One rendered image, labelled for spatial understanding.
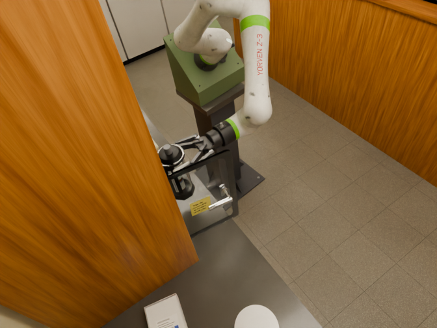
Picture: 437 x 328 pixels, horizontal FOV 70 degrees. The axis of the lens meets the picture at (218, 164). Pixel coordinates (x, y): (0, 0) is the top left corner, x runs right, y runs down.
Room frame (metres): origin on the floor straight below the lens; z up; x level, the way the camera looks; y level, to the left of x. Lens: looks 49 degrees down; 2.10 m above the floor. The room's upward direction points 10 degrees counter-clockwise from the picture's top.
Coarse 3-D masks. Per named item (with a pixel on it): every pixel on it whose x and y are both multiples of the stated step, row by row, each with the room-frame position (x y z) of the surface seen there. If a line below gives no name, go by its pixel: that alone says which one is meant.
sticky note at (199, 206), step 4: (200, 200) 0.62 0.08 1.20; (204, 200) 0.62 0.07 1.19; (208, 200) 0.62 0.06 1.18; (192, 204) 0.61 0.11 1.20; (196, 204) 0.61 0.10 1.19; (200, 204) 0.61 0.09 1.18; (204, 204) 0.62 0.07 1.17; (208, 204) 0.62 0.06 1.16; (192, 208) 0.61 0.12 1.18; (196, 208) 0.61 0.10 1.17; (200, 208) 0.61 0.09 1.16; (204, 208) 0.62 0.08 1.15; (192, 212) 0.60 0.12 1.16; (196, 212) 0.61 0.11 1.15; (200, 212) 0.61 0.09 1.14
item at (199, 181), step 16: (208, 160) 0.63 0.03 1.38; (224, 160) 0.65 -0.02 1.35; (176, 176) 0.60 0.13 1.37; (192, 176) 0.62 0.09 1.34; (208, 176) 0.63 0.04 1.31; (224, 176) 0.65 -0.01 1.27; (176, 192) 0.60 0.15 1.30; (192, 192) 0.61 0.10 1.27; (208, 192) 0.63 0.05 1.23; (224, 208) 0.64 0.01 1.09; (192, 224) 0.60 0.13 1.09; (208, 224) 0.62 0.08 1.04
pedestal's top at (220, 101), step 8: (232, 88) 1.58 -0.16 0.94; (240, 88) 1.56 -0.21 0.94; (184, 96) 1.59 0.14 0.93; (224, 96) 1.51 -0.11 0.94; (232, 96) 1.51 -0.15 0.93; (192, 104) 1.52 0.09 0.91; (208, 104) 1.46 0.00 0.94; (216, 104) 1.45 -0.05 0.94; (224, 104) 1.47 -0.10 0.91; (208, 112) 1.41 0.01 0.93
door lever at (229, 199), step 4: (224, 188) 0.64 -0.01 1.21; (224, 192) 0.63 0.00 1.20; (228, 196) 0.61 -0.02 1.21; (220, 200) 0.60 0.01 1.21; (224, 200) 0.60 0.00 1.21; (228, 200) 0.60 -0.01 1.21; (232, 200) 0.60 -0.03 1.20; (212, 204) 0.59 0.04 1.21; (216, 204) 0.59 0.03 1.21; (220, 204) 0.59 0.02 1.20; (208, 208) 0.58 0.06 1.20; (212, 208) 0.58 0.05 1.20
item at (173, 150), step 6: (168, 144) 0.80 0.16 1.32; (162, 150) 0.81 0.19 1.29; (168, 150) 0.78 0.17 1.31; (174, 150) 0.80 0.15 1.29; (180, 150) 0.80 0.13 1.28; (162, 156) 0.78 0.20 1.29; (168, 156) 0.77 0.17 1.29; (174, 156) 0.77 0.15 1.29; (180, 156) 0.77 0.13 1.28; (162, 162) 0.76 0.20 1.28; (168, 162) 0.75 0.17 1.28; (174, 162) 0.75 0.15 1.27
